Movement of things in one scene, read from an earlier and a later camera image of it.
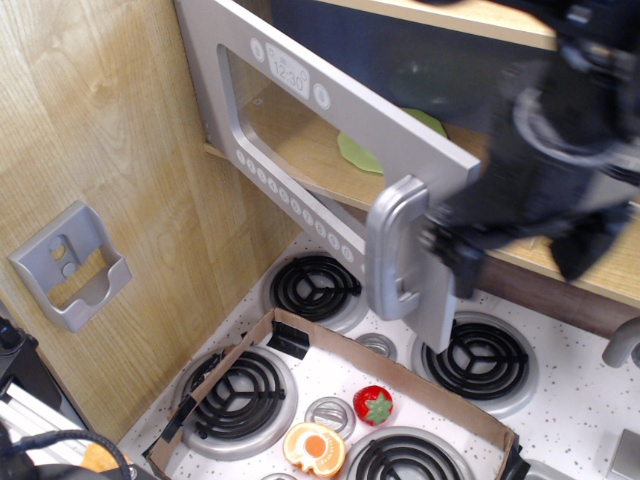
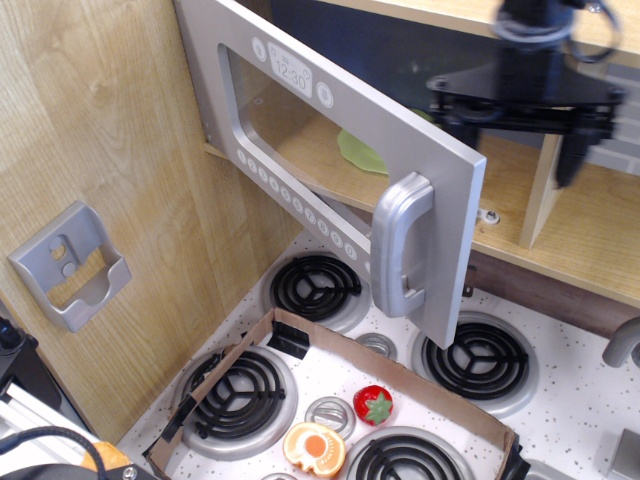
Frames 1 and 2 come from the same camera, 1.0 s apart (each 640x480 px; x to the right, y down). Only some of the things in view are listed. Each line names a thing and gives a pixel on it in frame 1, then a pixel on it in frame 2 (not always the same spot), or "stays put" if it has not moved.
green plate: (352, 152) stays put
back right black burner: (483, 360) stays put
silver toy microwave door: (328, 158) stays put
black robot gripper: (518, 194) to (529, 86)
